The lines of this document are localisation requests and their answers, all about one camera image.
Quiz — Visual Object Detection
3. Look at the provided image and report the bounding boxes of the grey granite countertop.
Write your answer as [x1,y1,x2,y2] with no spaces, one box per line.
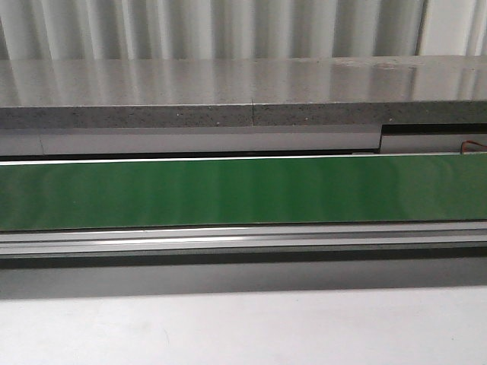
[1,56,486,129]

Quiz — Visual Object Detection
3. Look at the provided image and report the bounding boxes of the green conveyor belt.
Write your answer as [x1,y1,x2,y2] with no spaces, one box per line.
[1,154,486,231]

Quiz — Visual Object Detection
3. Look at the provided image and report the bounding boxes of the white corrugated curtain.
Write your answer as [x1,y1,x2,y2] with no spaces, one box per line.
[1,1,486,60]

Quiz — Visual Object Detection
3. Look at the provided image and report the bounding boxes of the aluminium conveyor frame rail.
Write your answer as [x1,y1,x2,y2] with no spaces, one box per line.
[1,221,486,256]

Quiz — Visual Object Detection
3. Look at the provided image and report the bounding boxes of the red and black wires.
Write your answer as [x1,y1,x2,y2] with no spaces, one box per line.
[458,140,487,155]

